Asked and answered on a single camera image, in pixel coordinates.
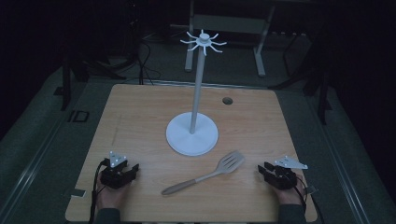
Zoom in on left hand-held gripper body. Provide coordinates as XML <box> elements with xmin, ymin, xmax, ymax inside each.
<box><xmin>99</xmin><ymin>150</ymin><xmax>135</xmax><ymax>190</ymax></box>

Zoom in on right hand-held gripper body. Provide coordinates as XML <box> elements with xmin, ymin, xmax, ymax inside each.
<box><xmin>265</xmin><ymin>155</ymin><xmax>309</xmax><ymax>191</ymax></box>

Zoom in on person's right hand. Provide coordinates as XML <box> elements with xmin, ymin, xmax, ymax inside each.
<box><xmin>272</xmin><ymin>175</ymin><xmax>308</xmax><ymax>207</ymax></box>

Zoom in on person's left hand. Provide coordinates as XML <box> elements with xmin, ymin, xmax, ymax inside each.
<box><xmin>95</xmin><ymin>173</ymin><xmax>132</xmax><ymax>211</ymax></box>

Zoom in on beige slotted spatula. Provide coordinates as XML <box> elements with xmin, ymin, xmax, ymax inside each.
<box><xmin>161</xmin><ymin>150</ymin><xmax>246</xmax><ymax>196</ymax></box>

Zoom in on white utensil hook stand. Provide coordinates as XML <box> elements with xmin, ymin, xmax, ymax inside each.
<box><xmin>165</xmin><ymin>29</ymin><xmax>228</xmax><ymax>157</ymax></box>

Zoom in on black metal stand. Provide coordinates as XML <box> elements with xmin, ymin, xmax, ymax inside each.
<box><xmin>269</xmin><ymin>29</ymin><xmax>333</xmax><ymax>126</ymax></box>
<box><xmin>53</xmin><ymin>0</ymin><xmax>127</xmax><ymax>112</ymax></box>

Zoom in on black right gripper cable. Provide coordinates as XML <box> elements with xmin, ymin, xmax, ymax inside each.
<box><xmin>292</xmin><ymin>175</ymin><xmax>327</xmax><ymax>224</ymax></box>

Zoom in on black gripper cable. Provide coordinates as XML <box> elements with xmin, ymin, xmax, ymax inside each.
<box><xmin>292</xmin><ymin>175</ymin><xmax>327</xmax><ymax>224</ymax></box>
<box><xmin>89</xmin><ymin>158</ymin><xmax>110</xmax><ymax>224</ymax></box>

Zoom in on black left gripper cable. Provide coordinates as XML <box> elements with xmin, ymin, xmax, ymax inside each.
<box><xmin>89</xmin><ymin>158</ymin><xmax>110</xmax><ymax>224</ymax></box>

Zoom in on metal floor rail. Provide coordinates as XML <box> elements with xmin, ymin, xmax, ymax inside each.
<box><xmin>0</xmin><ymin>119</ymin><xmax>64</xmax><ymax>224</ymax></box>

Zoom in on black floor cables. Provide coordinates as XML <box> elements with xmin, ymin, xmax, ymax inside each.
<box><xmin>135</xmin><ymin>31</ymin><xmax>163</xmax><ymax>86</ymax></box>

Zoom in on white metal desk frame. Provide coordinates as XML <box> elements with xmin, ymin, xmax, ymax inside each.
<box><xmin>184</xmin><ymin>0</ymin><xmax>277</xmax><ymax>77</ymax></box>

